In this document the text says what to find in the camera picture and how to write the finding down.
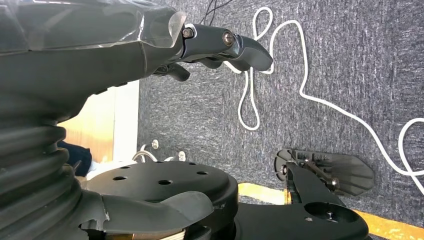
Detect person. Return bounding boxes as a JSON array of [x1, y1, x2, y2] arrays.
[[57, 140, 133, 181]]

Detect white edged wooden desk panel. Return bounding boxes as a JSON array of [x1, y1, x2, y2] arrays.
[[57, 81, 141, 163]]

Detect chrome bar stool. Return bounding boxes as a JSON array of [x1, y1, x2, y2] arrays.
[[132, 139, 187, 164]]

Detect yellow floor tape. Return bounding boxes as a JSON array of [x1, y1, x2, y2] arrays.
[[237, 182, 424, 240]]

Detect black robot foot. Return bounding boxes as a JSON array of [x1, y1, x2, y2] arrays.
[[274, 148, 375, 197]]

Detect thin black cable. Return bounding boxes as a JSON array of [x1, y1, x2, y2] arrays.
[[202, 0, 234, 27]]

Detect white floor cable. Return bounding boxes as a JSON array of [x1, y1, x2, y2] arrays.
[[223, 6, 424, 196]]

